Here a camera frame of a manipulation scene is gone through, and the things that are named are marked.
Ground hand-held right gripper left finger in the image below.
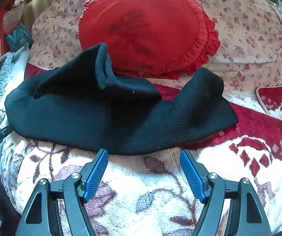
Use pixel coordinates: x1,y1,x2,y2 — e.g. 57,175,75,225
15,149,109,236

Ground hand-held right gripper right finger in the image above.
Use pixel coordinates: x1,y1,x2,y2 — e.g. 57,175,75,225
180,149,272,236

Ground black pants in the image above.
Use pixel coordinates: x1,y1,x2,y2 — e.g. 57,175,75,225
5,43,238,156

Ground red and white patterned blanket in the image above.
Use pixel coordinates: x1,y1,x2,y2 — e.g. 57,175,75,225
0,63,282,236

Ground teal box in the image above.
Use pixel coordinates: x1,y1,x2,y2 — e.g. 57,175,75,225
5,23,33,52

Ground red cloth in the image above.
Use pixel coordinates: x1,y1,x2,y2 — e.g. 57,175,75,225
0,0,12,56

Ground red heart-shaped frilled pillow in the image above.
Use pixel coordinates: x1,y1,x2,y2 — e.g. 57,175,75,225
78,0,221,79

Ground floral beige pillow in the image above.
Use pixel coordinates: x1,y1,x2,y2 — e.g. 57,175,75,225
30,0,282,101

